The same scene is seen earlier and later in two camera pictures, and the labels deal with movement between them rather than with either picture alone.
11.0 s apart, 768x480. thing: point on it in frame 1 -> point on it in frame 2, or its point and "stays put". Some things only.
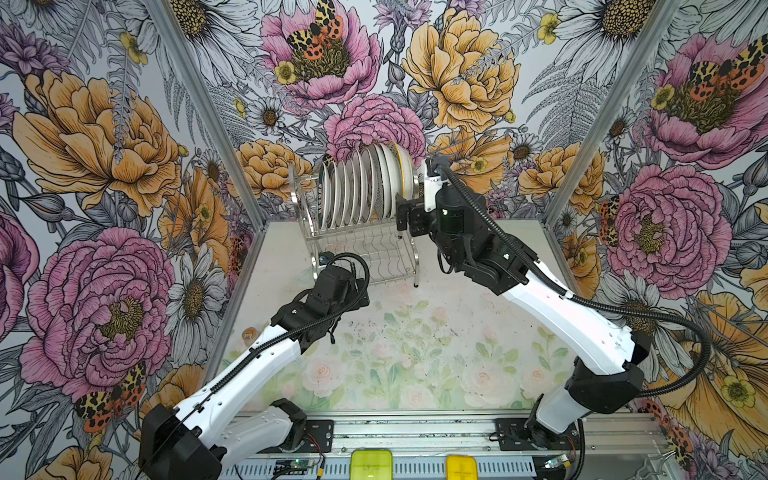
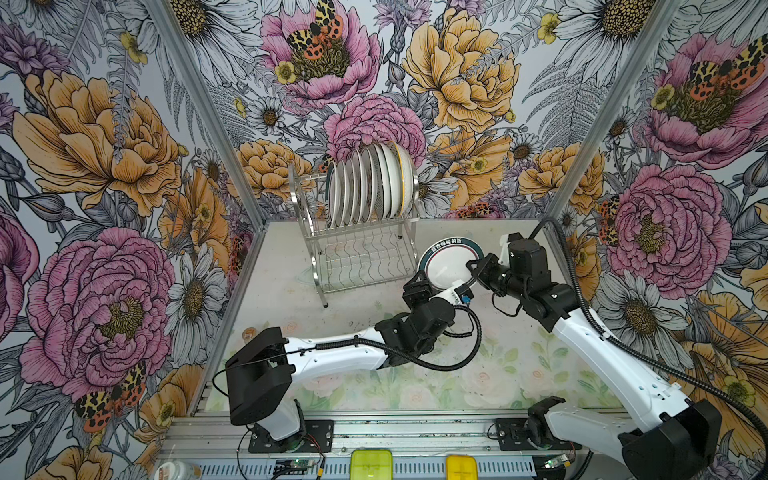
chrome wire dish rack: x=387 y=255 stays put
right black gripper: x=417 y=225 -> x=483 y=267
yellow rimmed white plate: x=403 y=174 stays put
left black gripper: x=351 y=293 -> x=415 y=289
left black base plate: x=318 y=437 stays put
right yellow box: x=461 y=467 stays put
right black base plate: x=511 y=436 stays put
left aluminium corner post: x=173 y=28 stays put
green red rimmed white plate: x=323 y=204 -> x=445 y=263
